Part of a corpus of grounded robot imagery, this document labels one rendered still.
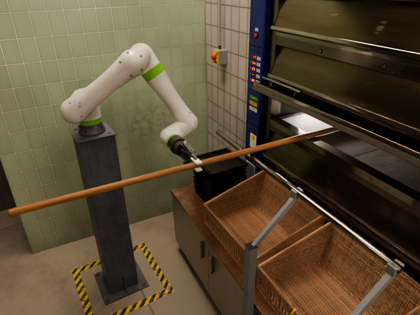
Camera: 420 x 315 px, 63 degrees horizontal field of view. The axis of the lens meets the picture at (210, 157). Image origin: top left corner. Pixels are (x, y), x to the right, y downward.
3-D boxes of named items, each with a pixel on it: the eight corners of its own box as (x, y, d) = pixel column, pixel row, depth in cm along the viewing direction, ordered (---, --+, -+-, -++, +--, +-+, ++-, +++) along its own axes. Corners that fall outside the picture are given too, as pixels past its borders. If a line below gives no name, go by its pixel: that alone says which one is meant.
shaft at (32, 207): (9, 219, 131) (6, 212, 129) (9, 214, 133) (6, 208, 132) (342, 130, 198) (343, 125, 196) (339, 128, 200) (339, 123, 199)
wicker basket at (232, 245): (264, 201, 241) (266, 167, 228) (322, 251, 196) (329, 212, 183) (202, 222, 221) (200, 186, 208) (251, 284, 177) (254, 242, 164)
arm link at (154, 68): (120, 54, 169) (140, 40, 166) (127, 49, 181) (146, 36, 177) (143, 85, 176) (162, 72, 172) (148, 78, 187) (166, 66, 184)
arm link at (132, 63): (49, 112, 169) (129, 46, 151) (64, 101, 183) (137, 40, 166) (69, 132, 173) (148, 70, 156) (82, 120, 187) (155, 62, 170)
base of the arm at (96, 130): (72, 123, 209) (70, 114, 206) (97, 118, 215) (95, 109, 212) (82, 139, 189) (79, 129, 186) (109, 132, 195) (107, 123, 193)
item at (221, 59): (220, 61, 256) (220, 47, 252) (227, 64, 248) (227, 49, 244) (212, 62, 253) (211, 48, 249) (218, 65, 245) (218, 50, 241)
